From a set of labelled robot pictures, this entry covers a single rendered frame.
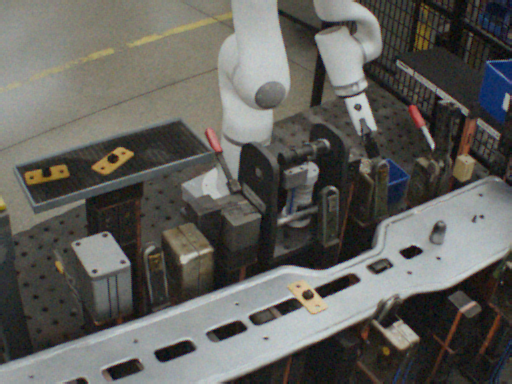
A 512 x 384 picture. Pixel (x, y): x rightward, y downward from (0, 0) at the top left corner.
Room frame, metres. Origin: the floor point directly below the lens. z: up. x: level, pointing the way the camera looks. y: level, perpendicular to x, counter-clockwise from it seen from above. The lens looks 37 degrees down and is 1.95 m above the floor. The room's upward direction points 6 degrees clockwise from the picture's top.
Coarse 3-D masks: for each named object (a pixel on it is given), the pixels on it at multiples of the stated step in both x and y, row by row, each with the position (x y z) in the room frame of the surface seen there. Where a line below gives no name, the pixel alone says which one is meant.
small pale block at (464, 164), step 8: (456, 160) 1.38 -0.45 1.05; (464, 160) 1.37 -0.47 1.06; (472, 160) 1.38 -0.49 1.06; (456, 168) 1.38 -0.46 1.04; (464, 168) 1.36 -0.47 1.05; (472, 168) 1.37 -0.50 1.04; (456, 176) 1.37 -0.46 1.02; (464, 176) 1.36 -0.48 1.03; (456, 184) 1.37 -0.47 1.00; (464, 184) 1.37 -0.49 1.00
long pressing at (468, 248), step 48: (480, 192) 1.34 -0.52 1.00; (384, 240) 1.13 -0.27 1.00; (480, 240) 1.17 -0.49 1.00; (240, 288) 0.96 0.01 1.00; (384, 288) 0.99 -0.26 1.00; (432, 288) 1.01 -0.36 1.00; (96, 336) 0.79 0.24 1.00; (144, 336) 0.81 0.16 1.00; (192, 336) 0.83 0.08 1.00; (240, 336) 0.84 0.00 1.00; (288, 336) 0.85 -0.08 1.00
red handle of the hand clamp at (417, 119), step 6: (414, 108) 1.43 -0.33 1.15; (414, 114) 1.42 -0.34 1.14; (414, 120) 1.41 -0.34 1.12; (420, 120) 1.41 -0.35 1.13; (420, 126) 1.40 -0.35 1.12; (420, 132) 1.40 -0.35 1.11; (426, 132) 1.39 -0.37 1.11; (426, 138) 1.38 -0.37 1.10; (426, 144) 1.38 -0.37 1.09; (432, 144) 1.37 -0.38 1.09; (432, 150) 1.36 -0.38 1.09; (432, 156) 1.36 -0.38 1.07
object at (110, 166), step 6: (114, 150) 1.11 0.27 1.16; (120, 150) 1.11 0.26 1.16; (126, 150) 1.12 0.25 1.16; (108, 156) 1.08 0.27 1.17; (114, 156) 1.08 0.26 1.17; (120, 156) 1.09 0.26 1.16; (126, 156) 1.10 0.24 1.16; (132, 156) 1.10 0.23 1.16; (102, 162) 1.07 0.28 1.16; (108, 162) 1.07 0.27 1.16; (114, 162) 1.07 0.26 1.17; (120, 162) 1.08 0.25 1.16; (96, 168) 1.05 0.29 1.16; (108, 168) 1.05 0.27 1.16; (114, 168) 1.06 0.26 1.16; (102, 174) 1.04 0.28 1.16; (108, 174) 1.04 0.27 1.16
